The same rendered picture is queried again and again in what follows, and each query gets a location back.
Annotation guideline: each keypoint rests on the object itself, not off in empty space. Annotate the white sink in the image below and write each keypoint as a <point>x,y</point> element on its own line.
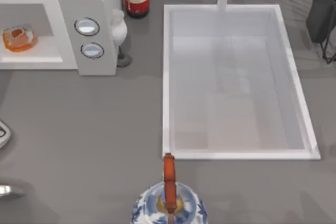
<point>236,82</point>

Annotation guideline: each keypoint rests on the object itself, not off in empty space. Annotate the white goblet with grey foot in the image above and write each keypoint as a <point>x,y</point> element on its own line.
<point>119,31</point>

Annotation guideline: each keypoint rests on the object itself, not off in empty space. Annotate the round silver microwave knob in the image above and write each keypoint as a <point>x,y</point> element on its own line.
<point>86,26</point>
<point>92,50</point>

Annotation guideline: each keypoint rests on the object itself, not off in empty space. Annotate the blue and white teapot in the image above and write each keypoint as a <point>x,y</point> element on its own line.
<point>170,197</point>

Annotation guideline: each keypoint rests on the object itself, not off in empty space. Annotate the pale microwave oven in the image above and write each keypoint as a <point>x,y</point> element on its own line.
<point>89,6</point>

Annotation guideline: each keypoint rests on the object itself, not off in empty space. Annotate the black chair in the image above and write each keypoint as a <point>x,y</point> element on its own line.
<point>322,16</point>

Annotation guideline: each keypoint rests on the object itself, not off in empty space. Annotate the grey metal object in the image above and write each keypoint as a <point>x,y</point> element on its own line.
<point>9,190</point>

